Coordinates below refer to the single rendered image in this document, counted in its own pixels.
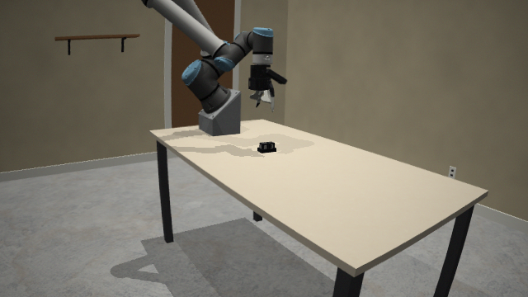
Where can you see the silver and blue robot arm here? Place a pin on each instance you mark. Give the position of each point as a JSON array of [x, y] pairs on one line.
[[201, 76]]

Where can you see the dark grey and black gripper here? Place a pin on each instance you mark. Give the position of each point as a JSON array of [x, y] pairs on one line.
[[261, 83]]

